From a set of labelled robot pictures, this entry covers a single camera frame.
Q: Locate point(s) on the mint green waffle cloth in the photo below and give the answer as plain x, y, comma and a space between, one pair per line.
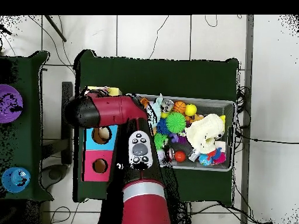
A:
156, 109

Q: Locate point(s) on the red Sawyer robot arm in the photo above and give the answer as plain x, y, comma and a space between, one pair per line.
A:
121, 112

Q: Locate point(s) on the wooden three-hole box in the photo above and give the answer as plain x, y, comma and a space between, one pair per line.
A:
93, 172

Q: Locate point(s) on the clear mesh bin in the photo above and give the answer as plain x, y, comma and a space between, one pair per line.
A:
229, 112

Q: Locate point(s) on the silver drink can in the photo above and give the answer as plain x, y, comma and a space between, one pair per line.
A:
167, 105

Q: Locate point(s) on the green spiky ball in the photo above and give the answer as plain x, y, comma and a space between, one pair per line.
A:
175, 122

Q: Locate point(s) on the small orange basketball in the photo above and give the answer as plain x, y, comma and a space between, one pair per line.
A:
179, 107

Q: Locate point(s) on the yellow ball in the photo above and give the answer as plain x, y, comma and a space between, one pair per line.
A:
190, 110

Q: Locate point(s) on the red-orange ball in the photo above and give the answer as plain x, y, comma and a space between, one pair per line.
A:
180, 156

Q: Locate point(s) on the cream waffle cloth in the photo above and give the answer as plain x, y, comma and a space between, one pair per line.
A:
205, 130

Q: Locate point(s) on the black panel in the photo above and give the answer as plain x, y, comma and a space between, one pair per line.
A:
67, 140

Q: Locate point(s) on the green side table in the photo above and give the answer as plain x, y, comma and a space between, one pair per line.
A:
28, 140

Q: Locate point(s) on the black rod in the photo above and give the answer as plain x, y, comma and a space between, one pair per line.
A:
56, 29

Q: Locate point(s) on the purple bowl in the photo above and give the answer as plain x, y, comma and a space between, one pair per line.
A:
9, 103

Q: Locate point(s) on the blue bowl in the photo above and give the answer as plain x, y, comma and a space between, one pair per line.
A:
16, 179

